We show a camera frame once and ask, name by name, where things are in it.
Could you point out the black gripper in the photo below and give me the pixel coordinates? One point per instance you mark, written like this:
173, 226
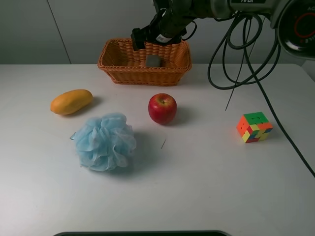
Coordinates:
168, 25

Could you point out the red apple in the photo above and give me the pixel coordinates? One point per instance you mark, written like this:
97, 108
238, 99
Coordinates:
162, 108

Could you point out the orange wicker basket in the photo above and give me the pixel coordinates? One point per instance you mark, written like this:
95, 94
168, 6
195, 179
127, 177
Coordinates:
126, 66

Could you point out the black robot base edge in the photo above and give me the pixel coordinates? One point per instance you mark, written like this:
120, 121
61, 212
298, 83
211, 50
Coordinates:
146, 233

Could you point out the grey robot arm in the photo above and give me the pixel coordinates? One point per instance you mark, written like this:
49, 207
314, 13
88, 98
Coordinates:
293, 20

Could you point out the blue mesh bath loofah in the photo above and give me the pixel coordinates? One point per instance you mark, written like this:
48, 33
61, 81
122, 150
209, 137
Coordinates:
105, 143

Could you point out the yellow mango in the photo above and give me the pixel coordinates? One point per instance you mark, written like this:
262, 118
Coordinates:
71, 102

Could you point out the grey whiteboard eraser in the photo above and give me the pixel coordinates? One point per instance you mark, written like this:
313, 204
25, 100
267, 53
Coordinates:
153, 61

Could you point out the multicoloured puzzle cube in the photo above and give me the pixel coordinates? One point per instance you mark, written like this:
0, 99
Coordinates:
254, 127

